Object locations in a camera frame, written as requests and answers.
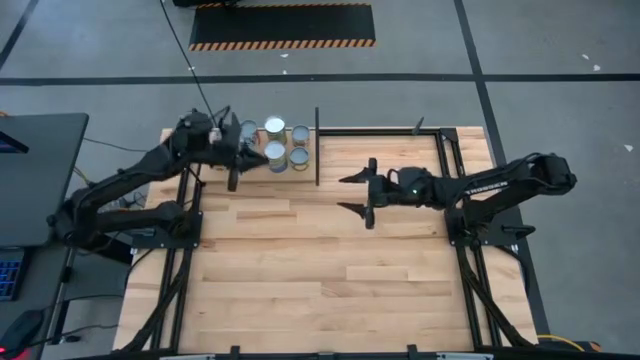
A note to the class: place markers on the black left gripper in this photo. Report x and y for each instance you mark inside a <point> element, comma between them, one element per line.
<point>231,150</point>

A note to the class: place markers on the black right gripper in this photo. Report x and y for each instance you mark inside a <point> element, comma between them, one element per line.
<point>387,192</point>

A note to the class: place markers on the cream blue peas can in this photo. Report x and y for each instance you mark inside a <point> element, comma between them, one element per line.
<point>276,151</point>

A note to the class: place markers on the white mix box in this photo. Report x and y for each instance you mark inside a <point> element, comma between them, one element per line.
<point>249,131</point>

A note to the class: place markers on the blue yellow carrots can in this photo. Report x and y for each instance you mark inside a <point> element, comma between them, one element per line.
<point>275,127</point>

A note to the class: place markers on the green peaches can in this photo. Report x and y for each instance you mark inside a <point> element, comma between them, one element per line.
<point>299,156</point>

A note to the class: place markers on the red white diced tomatoes can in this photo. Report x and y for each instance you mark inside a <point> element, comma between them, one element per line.
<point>300,135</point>

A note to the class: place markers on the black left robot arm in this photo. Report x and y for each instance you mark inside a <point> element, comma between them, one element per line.
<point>125,175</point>

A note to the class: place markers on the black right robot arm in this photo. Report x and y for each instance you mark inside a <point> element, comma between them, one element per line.
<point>500,182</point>

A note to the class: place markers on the black shelf end panel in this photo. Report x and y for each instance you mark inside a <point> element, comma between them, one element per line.
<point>317,170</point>

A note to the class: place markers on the black hazard-striped floor mat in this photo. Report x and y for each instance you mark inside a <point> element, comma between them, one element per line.
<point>280,25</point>

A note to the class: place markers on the black monitor on left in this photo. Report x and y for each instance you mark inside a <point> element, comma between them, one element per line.
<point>45,190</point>

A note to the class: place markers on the dark laptop screen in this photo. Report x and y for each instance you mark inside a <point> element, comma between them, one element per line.
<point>10,145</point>

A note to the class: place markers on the backlit keyboard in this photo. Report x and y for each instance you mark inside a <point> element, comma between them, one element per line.
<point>10,275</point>

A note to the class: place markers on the black computer mouse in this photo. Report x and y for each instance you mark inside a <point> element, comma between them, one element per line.
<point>22,330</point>

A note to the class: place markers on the black aluminium table frame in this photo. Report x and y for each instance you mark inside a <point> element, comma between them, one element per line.
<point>360,132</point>

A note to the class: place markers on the black angled bracket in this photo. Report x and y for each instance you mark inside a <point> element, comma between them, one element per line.
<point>418,126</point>

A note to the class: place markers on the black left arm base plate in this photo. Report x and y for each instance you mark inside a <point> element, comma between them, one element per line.
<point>165,243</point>

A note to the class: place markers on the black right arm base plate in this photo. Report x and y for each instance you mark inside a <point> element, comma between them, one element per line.
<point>495,239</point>

